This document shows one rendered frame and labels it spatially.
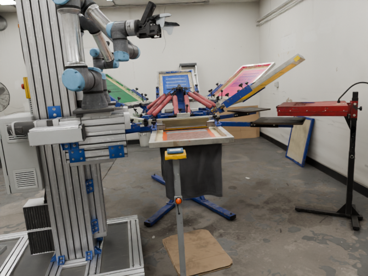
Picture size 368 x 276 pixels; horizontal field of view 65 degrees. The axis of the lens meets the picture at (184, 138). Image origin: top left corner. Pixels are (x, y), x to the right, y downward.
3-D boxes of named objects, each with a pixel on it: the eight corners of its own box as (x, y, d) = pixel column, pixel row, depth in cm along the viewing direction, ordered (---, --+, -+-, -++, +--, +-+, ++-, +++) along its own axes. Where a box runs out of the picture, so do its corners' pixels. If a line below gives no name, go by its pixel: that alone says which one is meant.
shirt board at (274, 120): (305, 125, 297) (305, 116, 295) (302, 132, 261) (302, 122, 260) (189, 122, 356) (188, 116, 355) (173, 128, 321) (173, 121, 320)
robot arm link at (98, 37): (96, 7, 205) (121, 62, 243) (82, 10, 207) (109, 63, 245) (91, 17, 198) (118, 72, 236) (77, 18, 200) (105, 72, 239)
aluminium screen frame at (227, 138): (234, 142, 197) (234, 137, 196) (149, 148, 194) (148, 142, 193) (215, 125, 274) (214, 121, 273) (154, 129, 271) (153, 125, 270)
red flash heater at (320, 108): (349, 111, 279) (350, 99, 277) (352, 118, 239) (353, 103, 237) (283, 111, 306) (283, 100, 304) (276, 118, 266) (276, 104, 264)
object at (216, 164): (224, 197, 213) (222, 141, 205) (163, 202, 211) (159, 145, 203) (223, 195, 216) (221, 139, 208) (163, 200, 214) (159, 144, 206)
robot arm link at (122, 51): (134, 61, 153) (133, 40, 151) (126, 60, 142) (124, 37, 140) (121, 62, 155) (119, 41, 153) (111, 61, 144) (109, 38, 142)
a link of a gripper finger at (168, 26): (177, 36, 147) (160, 34, 143) (177, 24, 146) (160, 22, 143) (179, 34, 144) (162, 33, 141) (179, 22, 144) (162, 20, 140)
